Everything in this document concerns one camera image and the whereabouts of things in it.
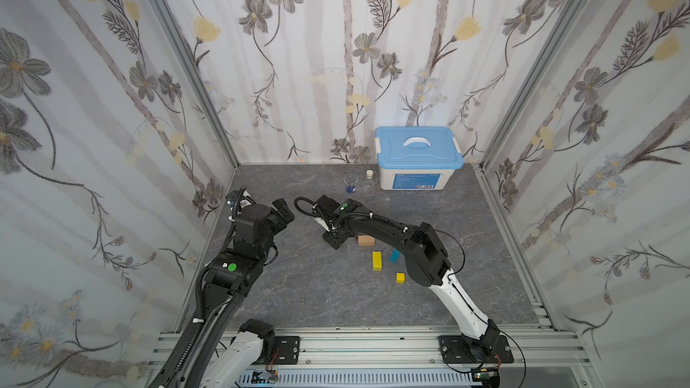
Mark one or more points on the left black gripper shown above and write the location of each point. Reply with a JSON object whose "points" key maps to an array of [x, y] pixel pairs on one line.
{"points": [[280, 224]]}

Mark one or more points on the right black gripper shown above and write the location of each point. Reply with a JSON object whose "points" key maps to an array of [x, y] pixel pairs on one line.
{"points": [[329, 221]]}

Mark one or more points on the tan wooden rectangular block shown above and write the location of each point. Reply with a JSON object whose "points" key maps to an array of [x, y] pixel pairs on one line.
{"points": [[366, 241]]}

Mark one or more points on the yellow rectangular block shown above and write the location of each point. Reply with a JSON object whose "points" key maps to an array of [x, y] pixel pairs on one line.
{"points": [[377, 261]]}

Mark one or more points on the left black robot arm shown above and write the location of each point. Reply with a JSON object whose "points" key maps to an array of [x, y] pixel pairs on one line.
{"points": [[223, 284]]}

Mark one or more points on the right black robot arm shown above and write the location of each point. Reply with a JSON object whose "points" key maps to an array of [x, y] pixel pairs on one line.
{"points": [[427, 264]]}

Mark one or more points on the glass beaker blue liquid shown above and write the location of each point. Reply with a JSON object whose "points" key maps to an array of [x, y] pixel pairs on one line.
{"points": [[351, 182]]}

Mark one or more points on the small clear corked bottle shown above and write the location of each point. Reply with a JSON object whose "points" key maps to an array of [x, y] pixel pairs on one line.
{"points": [[369, 187]]}

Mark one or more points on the teal rectangular block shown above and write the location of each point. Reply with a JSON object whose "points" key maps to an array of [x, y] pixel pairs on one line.
{"points": [[395, 256]]}

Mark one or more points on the blue lid storage box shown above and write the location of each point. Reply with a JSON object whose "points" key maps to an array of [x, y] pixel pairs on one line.
{"points": [[416, 158]]}

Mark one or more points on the small circuit board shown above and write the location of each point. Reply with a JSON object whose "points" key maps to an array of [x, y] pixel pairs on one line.
{"points": [[264, 377]]}

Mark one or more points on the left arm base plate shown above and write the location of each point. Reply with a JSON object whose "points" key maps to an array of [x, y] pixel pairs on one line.
{"points": [[281, 350]]}

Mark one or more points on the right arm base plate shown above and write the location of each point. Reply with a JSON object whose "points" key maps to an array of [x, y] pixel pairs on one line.
{"points": [[458, 349]]}

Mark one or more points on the white slotted cable duct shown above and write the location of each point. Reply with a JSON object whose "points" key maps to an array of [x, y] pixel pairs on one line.
{"points": [[421, 377]]}

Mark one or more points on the aluminium frame rail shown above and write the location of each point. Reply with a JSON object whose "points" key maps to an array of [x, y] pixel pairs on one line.
{"points": [[418, 346]]}

